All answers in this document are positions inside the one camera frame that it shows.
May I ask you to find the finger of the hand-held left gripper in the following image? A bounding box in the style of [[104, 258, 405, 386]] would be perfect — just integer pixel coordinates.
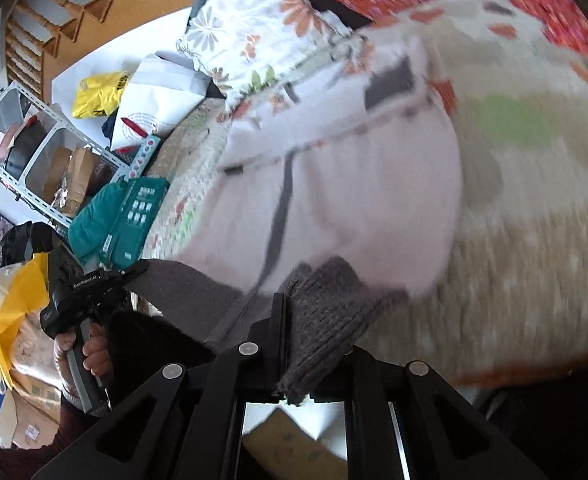
[[105, 258, 151, 291]]

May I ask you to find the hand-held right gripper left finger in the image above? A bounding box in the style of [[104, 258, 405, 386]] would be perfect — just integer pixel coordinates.
[[31, 291, 289, 480]]

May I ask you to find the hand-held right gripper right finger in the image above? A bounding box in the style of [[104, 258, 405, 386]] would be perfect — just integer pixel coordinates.
[[345, 349, 548, 480]]

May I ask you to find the white garment with grey trim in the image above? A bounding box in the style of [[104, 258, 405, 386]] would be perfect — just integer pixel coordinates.
[[123, 35, 464, 409]]

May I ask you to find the person's left hand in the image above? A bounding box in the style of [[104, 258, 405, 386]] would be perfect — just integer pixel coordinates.
[[54, 321, 113, 387]]

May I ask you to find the teal printed box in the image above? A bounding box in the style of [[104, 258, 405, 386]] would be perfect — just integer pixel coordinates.
[[105, 176, 170, 269]]

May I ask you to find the large yellow bag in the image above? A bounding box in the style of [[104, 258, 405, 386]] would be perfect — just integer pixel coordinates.
[[0, 252, 59, 392]]

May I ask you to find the teal cloth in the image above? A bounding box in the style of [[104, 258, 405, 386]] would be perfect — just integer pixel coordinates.
[[67, 180, 131, 267]]

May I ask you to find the black bag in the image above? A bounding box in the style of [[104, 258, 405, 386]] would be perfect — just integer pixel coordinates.
[[1, 221, 56, 266]]

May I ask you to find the flat cardboard piece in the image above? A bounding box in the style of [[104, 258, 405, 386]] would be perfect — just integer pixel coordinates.
[[241, 406, 350, 480]]

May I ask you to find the brown cardboard box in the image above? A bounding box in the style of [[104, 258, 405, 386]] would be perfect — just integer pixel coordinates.
[[41, 145, 116, 217]]

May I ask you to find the printed cardboard box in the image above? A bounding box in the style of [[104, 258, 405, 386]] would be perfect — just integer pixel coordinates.
[[8, 310, 77, 452]]

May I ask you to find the white box with coloured dots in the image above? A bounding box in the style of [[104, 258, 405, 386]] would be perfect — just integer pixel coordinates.
[[111, 132, 164, 184]]

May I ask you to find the yellow plastic bag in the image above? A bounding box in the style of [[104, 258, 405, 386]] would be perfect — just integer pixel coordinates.
[[71, 71, 133, 120]]

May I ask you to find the grey metal shelf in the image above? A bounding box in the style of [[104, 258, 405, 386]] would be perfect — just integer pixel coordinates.
[[0, 82, 131, 232]]

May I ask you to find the white paper bag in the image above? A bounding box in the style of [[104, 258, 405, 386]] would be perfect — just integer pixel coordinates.
[[108, 52, 216, 152]]

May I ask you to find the patchwork bed quilt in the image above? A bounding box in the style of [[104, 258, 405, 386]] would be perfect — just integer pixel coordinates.
[[143, 0, 588, 392]]

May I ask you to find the floral pillow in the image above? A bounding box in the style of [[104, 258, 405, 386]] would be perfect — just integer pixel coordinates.
[[176, 0, 376, 112]]

